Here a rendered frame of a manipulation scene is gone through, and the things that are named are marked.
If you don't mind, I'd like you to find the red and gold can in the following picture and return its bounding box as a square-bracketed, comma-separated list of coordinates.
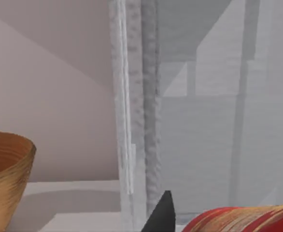
[181, 202, 283, 232]

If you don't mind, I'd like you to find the wooden bowl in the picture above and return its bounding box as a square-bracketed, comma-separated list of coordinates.
[0, 131, 37, 232]

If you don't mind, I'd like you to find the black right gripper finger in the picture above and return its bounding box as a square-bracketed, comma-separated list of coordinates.
[141, 190, 176, 232]

